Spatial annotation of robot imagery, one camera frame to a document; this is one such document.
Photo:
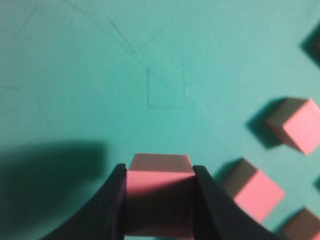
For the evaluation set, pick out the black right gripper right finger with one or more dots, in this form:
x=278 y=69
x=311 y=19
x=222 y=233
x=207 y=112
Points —
x=217 y=217

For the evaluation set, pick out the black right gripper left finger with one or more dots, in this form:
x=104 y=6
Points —
x=102 y=217

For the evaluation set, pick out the pink cube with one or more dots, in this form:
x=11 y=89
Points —
x=317 y=46
x=296 y=122
x=305 y=225
x=253 y=190

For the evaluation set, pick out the green cloth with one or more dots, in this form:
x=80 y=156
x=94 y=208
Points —
x=86 y=84

